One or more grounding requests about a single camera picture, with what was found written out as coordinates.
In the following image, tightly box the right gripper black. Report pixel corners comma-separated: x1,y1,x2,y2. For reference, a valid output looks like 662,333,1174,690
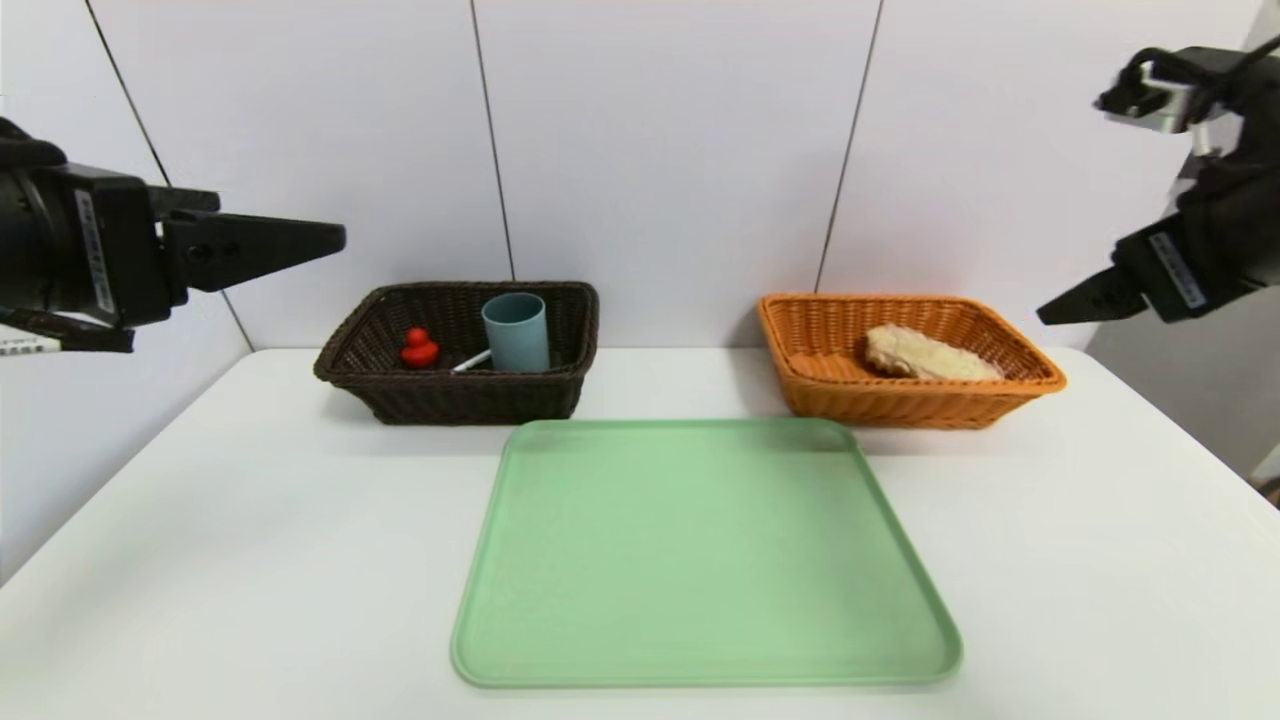
1035,174,1280,326

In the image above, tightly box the marbled brown bread loaf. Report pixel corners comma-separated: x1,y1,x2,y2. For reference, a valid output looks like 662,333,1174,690
864,323,1005,382

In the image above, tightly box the blue-grey plastic cup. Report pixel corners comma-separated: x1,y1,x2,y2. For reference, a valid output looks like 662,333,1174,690
481,292,552,374

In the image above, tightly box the dark brown wicker basket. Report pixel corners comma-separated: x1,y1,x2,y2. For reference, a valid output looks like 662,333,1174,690
314,282,601,427

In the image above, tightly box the orange wicker basket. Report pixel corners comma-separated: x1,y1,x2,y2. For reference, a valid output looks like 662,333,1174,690
755,294,1067,430

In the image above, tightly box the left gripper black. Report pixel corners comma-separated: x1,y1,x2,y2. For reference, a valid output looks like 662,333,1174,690
0,161,347,331

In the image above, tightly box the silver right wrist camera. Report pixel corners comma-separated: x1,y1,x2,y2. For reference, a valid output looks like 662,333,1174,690
1096,62,1201,136

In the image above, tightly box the green plastic tray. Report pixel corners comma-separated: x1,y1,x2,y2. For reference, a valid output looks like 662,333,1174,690
451,418,963,689

